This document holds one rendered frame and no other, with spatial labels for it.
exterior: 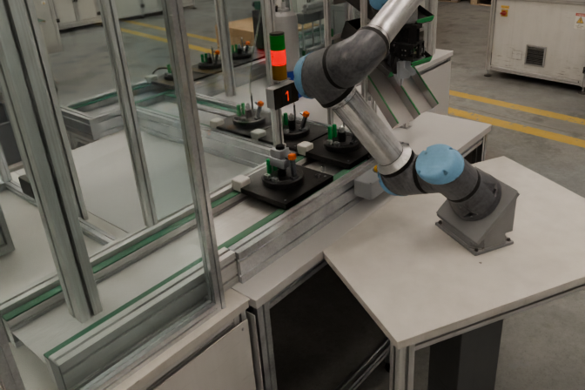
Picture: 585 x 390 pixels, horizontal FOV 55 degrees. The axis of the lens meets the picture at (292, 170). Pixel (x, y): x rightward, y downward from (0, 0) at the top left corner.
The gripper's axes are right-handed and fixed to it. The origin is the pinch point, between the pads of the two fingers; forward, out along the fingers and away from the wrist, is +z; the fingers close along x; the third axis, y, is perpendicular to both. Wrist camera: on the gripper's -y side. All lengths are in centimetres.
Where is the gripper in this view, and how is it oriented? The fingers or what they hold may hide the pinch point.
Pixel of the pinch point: (398, 82)
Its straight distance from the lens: 193.0
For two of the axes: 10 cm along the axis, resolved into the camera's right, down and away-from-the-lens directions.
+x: 6.5, -3.6, 6.7
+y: 7.6, 2.4, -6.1
